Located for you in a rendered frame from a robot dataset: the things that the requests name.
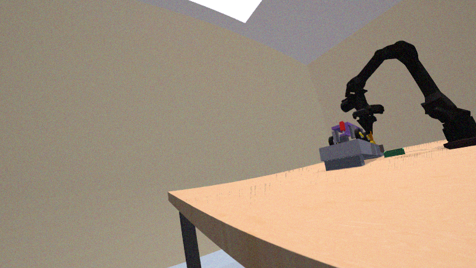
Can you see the green tray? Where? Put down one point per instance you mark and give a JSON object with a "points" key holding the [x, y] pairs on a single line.
{"points": [[394, 152]]}

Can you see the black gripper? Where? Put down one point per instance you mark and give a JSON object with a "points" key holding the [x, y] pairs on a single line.
{"points": [[365, 120]]}

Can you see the grey ramp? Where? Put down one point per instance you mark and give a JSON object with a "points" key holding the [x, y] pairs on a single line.
{"points": [[349, 154]]}

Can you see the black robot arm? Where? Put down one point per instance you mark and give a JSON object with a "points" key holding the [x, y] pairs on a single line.
{"points": [[458, 124]]}

